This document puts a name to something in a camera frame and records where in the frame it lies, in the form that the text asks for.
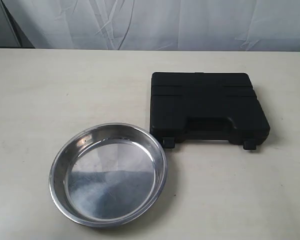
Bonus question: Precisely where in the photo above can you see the black plastic tool case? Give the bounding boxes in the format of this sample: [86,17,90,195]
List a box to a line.
[149,72,271,150]

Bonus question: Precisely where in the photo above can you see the round stainless steel tray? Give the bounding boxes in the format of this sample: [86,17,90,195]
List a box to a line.
[48,123,168,229]

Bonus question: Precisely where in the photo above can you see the white backdrop cloth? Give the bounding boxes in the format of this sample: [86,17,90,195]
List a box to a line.
[0,0,300,52]

